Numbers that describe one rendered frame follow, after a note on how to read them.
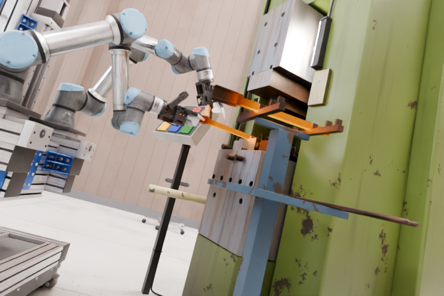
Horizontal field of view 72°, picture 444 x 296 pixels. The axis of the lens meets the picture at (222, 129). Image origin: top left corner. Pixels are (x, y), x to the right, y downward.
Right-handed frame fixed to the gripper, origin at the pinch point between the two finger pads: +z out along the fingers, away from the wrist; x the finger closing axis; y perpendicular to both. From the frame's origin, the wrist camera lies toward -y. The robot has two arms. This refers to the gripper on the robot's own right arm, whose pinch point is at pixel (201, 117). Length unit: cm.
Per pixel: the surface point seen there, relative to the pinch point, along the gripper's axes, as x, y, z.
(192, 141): -38.9, 6.5, 15.4
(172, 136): -52, 6, 7
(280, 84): 7.6, -30.1, 34.1
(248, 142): 1.8, 3.3, 27.7
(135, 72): -392, -124, 29
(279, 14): 2, -70, 27
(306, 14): 13, -70, 36
